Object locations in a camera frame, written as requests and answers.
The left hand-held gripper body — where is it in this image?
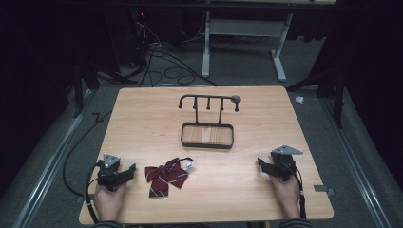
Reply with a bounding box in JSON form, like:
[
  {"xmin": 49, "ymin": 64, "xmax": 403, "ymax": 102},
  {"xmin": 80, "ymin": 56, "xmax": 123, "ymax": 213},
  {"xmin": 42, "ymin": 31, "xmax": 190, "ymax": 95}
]
[{"xmin": 96, "ymin": 153, "xmax": 123, "ymax": 193}]

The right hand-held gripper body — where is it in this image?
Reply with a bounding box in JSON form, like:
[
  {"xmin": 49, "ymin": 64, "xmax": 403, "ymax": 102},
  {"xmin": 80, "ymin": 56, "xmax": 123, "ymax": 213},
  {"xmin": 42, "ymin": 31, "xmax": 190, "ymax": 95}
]
[{"xmin": 269, "ymin": 144, "xmax": 304, "ymax": 182}]

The dark red striped bow tie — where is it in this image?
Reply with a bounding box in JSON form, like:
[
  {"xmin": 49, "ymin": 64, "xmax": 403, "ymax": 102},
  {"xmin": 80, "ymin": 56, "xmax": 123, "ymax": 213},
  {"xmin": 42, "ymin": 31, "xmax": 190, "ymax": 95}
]
[{"xmin": 144, "ymin": 157, "xmax": 197, "ymax": 200}]

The black hook rack wooden base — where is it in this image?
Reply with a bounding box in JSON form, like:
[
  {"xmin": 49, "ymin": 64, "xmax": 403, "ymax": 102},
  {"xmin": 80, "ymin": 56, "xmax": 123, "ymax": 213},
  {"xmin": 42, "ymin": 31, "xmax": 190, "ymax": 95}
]
[{"xmin": 178, "ymin": 93, "xmax": 242, "ymax": 150}]

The person's left hand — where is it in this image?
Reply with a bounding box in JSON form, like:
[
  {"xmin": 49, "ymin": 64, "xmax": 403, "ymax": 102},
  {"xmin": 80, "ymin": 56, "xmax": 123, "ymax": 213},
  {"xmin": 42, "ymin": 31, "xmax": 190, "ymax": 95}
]
[{"xmin": 93, "ymin": 181, "xmax": 128, "ymax": 222}]

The person's right hand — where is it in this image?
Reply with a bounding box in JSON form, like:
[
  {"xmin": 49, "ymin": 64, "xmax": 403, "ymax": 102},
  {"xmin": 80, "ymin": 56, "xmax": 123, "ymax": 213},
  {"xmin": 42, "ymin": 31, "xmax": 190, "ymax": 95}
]
[{"xmin": 269, "ymin": 173, "xmax": 302, "ymax": 220}]

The grey tape piece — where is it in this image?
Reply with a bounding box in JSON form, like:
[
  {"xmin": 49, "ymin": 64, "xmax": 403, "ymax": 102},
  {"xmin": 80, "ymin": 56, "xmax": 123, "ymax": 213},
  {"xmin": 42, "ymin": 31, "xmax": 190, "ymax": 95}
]
[{"xmin": 313, "ymin": 184, "xmax": 336, "ymax": 197}]

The black stand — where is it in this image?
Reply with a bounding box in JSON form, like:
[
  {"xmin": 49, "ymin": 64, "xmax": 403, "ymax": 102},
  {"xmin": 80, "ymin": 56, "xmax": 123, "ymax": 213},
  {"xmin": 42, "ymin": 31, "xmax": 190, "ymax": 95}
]
[
  {"xmin": 285, "ymin": 61, "xmax": 347, "ymax": 130},
  {"xmin": 71, "ymin": 58, "xmax": 137, "ymax": 119}
]

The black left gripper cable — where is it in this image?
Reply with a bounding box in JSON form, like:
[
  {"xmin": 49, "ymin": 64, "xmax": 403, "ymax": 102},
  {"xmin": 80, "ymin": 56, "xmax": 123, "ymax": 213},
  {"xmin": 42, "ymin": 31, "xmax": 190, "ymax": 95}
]
[{"xmin": 84, "ymin": 161, "xmax": 105, "ymax": 224}]

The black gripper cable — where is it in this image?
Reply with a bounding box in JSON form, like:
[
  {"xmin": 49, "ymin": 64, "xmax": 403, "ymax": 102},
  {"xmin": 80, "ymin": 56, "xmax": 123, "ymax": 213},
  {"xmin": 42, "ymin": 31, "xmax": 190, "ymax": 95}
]
[
  {"xmin": 84, "ymin": 161, "xmax": 105, "ymax": 224},
  {"xmin": 284, "ymin": 161, "xmax": 308, "ymax": 220}
]

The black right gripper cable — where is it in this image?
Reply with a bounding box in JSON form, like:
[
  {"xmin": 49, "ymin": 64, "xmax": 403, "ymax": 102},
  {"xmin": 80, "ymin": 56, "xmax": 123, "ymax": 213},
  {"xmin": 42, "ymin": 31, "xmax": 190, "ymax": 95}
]
[{"xmin": 284, "ymin": 161, "xmax": 308, "ymax": 220}]

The black cable on floor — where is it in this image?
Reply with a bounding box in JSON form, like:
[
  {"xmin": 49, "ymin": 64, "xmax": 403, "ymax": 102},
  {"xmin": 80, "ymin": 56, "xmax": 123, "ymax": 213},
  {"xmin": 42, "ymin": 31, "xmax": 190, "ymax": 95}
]
[{"xmin": 62, "ymin": 109, "xmax": 113, "ymax": 198}]

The metal floor rail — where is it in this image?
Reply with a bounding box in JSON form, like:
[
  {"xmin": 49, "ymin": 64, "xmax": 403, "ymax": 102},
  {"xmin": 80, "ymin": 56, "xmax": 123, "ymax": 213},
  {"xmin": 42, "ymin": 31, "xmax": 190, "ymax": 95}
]
[
  {"xmin": 11, "ymin": 88, "xmax": 96, "ymax": 228},
  {"xmin": 319, "ymin": 96, "xmax": 393, "ymax": 228}
]

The bundle of cables on floor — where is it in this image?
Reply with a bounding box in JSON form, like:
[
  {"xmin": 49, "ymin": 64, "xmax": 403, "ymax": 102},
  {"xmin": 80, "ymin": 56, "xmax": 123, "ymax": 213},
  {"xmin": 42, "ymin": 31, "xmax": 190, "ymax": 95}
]
[{"xmin": 127, "ymin": 12, "xmax": 219, "ymax": 87}]

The white metal desk frame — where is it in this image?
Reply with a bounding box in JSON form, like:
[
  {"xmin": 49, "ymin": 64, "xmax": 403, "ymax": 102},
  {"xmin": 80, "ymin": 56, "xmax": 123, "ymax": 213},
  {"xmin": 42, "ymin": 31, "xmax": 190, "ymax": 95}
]
[{"xmin": 201, "ymin": 10, "xmax": 295, "ymax": 83}]

